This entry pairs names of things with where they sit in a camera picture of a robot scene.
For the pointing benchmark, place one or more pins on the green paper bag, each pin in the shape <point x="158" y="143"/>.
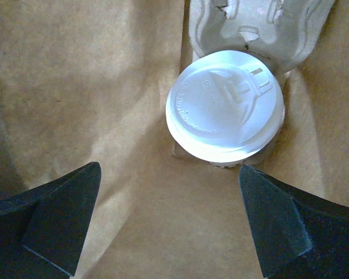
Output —
<point x="85" y="81"/>

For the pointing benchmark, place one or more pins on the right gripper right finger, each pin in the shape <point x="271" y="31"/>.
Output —
<point x="296" y="234"/>

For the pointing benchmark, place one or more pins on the clear plastic lid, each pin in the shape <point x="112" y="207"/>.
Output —
<point x="225" y="108"/>

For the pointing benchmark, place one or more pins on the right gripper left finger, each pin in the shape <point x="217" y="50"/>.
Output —
<point x="43" y="230"/>

